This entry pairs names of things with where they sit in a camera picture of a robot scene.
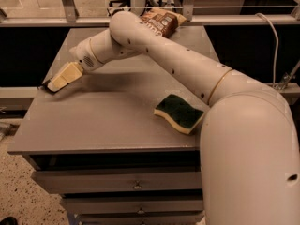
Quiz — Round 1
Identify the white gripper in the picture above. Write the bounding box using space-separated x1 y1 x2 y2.
46 38 103 92

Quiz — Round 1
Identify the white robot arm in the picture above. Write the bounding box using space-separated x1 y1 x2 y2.
48 11 300 225

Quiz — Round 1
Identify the black office chair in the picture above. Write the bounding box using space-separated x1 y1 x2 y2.
107 0 130 16

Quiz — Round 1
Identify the grey drawer cabinet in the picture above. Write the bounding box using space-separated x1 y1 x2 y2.
7 25 233 225

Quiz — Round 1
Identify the brown and yellow chip bag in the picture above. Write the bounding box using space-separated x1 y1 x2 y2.
141 7 186 38

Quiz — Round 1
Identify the green and yellow sponge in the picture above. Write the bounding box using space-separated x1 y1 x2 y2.
154 94 204 135

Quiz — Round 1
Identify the middle grey drawer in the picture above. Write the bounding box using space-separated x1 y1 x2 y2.
61 195 203 215

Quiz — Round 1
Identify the grey drawer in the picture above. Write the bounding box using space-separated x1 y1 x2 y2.
61 195 203 215
32 167 202 194
78 212 203 225

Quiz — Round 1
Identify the top grey drawer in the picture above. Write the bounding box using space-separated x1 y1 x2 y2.
32 167 202 194

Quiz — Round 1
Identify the bottom grey drawer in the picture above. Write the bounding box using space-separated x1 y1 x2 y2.
78 212 203 225

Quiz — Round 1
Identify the black shoe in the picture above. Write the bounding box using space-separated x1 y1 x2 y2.
0 217 18 225

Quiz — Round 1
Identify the metal railing frame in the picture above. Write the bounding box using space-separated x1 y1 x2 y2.
0 0 300 27

